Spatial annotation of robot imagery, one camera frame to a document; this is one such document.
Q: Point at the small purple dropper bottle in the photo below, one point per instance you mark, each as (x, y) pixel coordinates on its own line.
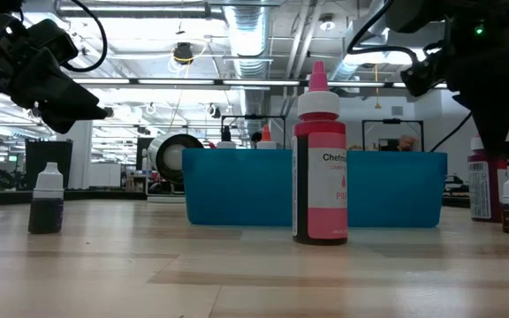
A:
(46, 216)

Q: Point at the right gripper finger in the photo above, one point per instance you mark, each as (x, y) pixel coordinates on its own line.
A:
(495, 115)

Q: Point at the black-tipped food coloring bottle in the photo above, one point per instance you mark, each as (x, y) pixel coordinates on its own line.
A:
(226, 134)

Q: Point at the red-tipped dark red bottle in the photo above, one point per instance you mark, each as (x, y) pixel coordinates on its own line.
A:
(480, 190)

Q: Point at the black table edge rail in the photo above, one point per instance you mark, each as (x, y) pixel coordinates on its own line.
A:
(82, 194)

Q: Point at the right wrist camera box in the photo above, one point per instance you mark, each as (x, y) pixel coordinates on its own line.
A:
(422, 75)

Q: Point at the yellow hanging pendant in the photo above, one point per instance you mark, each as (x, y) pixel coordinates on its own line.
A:
(377, 105)

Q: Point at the slanted silver ventilation duct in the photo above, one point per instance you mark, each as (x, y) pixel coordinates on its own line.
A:
(345, 70)

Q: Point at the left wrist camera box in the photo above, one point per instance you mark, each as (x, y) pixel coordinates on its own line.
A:
(51, 42)

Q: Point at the black ceiling-mounted camera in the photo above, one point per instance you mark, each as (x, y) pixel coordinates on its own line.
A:
(183, 53)

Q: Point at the ribbed silver ventilation duct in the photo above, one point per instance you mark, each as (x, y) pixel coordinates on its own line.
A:
(248, 40)

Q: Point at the grey wall vent grille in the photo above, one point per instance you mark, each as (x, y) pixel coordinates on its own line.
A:
(397, 110)

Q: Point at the black cabinet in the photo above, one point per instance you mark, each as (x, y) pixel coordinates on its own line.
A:
(49, 163)

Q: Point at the blue plastic bin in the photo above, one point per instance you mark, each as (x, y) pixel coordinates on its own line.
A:
(237, 190)

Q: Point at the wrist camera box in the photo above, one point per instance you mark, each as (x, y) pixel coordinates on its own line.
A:
(422, 75)
(51, 42)

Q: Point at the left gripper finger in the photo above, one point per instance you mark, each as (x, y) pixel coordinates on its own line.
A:
(60, 124)
(60, 97)

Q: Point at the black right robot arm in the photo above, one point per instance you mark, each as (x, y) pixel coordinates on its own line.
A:
(413, 15)

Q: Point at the grey overhead pipe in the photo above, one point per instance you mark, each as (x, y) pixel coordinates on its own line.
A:
(139, 11)

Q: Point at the orange-tipped food coloring bottle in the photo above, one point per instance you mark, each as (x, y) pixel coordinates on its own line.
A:
(266, 134)

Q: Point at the person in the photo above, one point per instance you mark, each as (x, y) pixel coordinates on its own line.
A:
(408, 142)
(255, 139)

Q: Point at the white and black cylinder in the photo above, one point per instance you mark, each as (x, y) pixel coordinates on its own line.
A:
(170, 156)

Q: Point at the black metal frame stand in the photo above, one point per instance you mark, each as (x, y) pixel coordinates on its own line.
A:
(254, 117)
(391, 120)

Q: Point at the pink food coloring bottle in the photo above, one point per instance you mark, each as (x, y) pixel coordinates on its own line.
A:
(325, 185)

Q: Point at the long strip light bar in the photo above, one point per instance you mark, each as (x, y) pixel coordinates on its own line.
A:
(175, 81)

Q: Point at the round ceiling detector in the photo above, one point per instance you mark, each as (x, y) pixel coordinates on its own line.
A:
(326, 25)

